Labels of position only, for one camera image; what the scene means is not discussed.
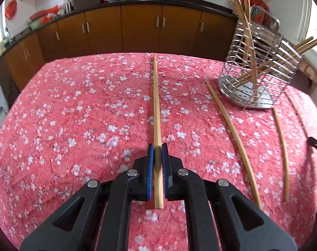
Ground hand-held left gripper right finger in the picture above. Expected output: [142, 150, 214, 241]
[161, 143, 296, 251]

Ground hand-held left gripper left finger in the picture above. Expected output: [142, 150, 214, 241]
[20, 143, 155, 251]

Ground steel wire utensil holder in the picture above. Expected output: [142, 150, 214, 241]
[218, 4, 306, 110]

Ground cream wooden side table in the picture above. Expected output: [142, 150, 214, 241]
[297, 57, 317, 92]

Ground red floral tablecloth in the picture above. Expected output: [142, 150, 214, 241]
[0, 52, 317, 251]

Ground large barred window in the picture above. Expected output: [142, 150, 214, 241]
[297, 0, 317, 58]

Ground wooden base cabinets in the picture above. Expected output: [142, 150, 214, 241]
[0, 3, 239, 92]

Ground black kitchen countertop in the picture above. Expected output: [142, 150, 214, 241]
[0, 0, 240, 66]

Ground green basin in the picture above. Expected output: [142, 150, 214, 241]
[27, 19, 48, 31]

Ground red plastic bag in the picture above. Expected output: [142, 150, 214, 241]
[41, 5, 60, 24]

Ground red basin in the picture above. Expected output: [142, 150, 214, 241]
[30, 10, 48, 21]

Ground small sliding window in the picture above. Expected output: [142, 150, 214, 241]
[0, 6, 6, 40]

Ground red hanging wall bag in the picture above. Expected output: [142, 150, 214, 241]
[4, 0, 18, 19]

